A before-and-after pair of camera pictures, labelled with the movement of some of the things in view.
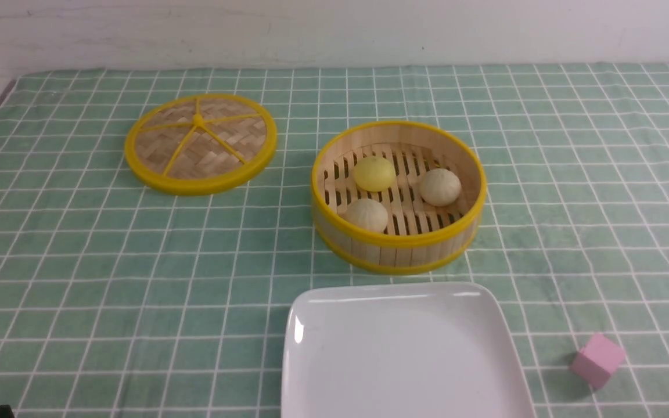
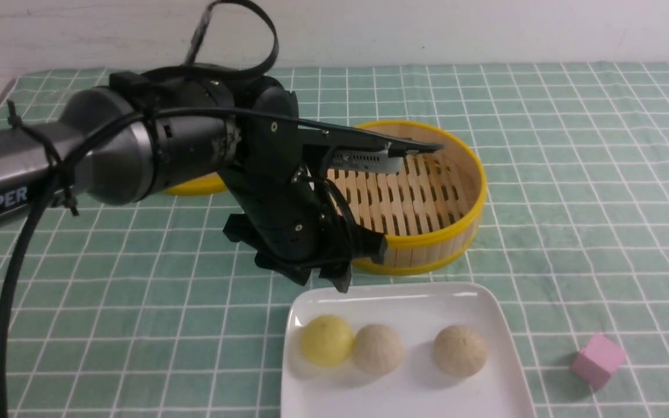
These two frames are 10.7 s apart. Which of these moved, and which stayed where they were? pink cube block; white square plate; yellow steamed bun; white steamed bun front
Moved: yellow steamed bun; white steamed bun front
Stayed: pink cube block; white square plate
